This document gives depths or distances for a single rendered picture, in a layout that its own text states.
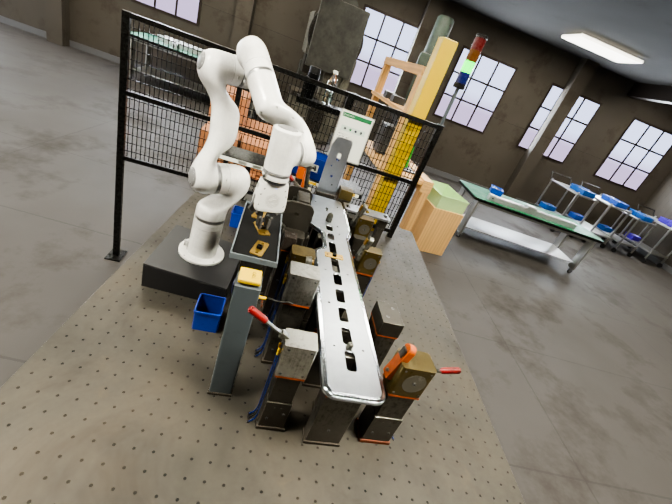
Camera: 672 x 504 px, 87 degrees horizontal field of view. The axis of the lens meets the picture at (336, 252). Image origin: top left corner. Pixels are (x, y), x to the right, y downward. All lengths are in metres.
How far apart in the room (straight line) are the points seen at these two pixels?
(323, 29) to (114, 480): 6.84
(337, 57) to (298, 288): 6.37
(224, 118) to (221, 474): 1.12
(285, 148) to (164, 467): 0.91
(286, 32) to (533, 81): 5.44
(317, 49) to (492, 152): 4.85
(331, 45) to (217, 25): 2.75
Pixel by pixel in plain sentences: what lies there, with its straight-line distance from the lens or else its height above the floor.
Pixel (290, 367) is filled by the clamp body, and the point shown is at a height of 0.98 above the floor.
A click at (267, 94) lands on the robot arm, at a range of 1.17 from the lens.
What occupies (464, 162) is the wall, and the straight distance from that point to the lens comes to 9.50.
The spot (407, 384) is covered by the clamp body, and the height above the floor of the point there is 1.00.
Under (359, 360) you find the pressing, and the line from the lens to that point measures 1.10.
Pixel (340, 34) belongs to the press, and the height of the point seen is 1.99.
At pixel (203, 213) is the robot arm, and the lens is 1.50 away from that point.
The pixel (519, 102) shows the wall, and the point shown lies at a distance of 9.63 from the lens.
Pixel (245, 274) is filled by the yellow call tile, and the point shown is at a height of 1.16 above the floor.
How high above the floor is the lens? 1.73
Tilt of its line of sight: 28 degrees down
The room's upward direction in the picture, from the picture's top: 21 degrees clockwise
